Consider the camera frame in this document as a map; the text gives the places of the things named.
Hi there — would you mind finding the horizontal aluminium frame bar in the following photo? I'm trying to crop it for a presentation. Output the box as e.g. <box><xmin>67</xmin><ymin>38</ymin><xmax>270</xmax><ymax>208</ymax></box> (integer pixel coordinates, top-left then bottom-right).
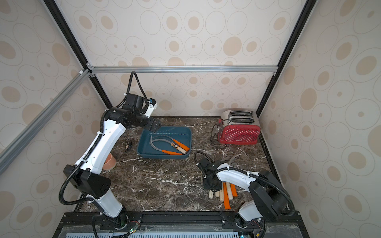
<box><xmin>90</xmin><ymin>65</ymin><xmax>278</xmax><ymax>73</ymax></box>

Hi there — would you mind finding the teal plastic storage box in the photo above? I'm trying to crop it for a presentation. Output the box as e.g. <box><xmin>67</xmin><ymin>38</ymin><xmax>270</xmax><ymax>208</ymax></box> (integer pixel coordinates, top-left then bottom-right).
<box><xmin>137</xmin><ymin>126</ymin><xmax>192</xmax><ymax>159</ymax></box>

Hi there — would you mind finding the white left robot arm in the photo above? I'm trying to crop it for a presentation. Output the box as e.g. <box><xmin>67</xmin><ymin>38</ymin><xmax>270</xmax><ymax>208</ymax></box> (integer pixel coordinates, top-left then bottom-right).
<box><xmin>58</xmin><ymin>71</ymin><xmax>161</xmax><ymax>229</ymax></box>

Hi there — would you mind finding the black toaster power cable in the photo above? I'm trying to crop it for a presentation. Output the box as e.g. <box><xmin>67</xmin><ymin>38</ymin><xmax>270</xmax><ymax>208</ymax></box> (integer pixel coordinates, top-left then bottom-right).
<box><xmin>210</xmin><ymin>123</ymin><xmax>227</xmax><ymax>150</ymax></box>

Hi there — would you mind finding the wooden handled labelled sickle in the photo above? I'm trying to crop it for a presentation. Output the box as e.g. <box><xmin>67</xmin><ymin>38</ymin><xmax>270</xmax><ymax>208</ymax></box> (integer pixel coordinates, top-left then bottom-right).
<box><xmin>151</xmin><ymin>138</ymin><xmax>188</xmax><ymax>155</ymax></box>

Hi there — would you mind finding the red polka dot toaster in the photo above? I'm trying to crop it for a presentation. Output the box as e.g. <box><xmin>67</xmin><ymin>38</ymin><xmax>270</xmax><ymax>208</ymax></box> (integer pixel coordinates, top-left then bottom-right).
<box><xmin>217</xmin><ymin>109</ymin><xmax>261</xmax><ymax>145</ymax></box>

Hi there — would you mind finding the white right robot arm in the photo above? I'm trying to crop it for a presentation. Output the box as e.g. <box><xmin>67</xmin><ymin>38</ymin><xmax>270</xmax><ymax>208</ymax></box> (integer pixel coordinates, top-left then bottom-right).
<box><xmin>193</xmin><ymin>151</ymin><xmax>295</xmax><ymax>228</ymax></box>

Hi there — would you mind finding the pink tape roll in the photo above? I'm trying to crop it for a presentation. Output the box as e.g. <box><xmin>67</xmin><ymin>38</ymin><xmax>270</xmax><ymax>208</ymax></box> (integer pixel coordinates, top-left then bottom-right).
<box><xmin>103</xmin><ymin>153</ymin><xmax>117</xmax><ymax>171</ymax></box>

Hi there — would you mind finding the diagonal aluminium frame bar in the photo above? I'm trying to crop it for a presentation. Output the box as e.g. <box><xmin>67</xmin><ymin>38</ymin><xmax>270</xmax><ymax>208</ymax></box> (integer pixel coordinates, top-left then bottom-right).
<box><xmin>1</xmin><ymin>69</ymin><xmax>90</xmax><ymax>174</ymax></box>

